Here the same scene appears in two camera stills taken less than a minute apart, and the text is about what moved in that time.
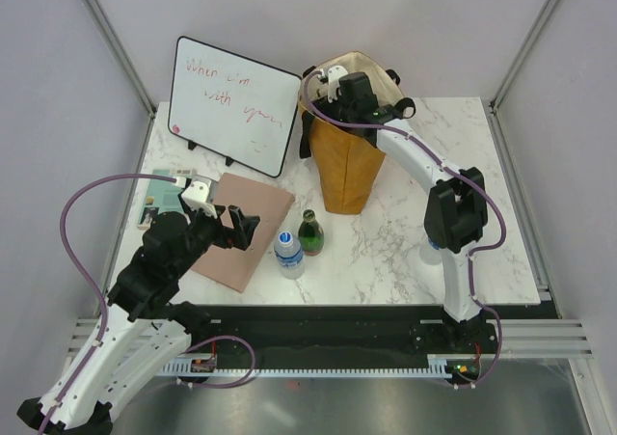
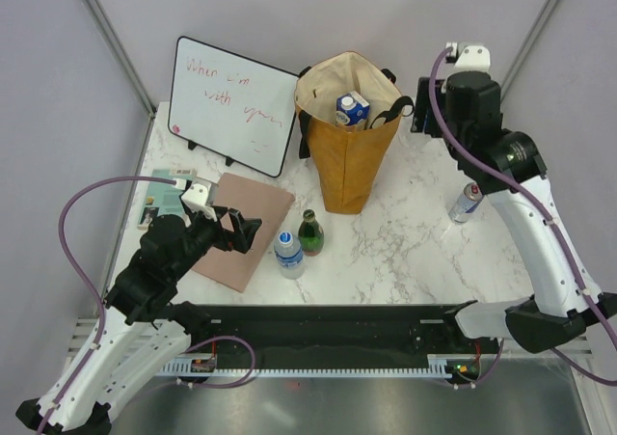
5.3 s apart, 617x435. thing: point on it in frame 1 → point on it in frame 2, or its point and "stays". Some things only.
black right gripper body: x=335 y=110 → x=441 y=90
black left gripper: x=244 y=226 stays
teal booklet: x=162 y=196 stays
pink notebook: x=236 y=267 stays
